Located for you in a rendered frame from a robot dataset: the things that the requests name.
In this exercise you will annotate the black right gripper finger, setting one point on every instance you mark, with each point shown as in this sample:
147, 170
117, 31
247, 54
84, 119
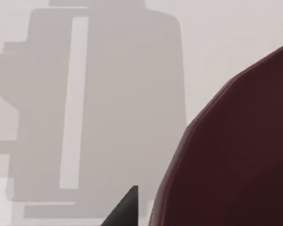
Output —
127, 209

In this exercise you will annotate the dark red round object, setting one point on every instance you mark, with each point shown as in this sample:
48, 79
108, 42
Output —
231, 150

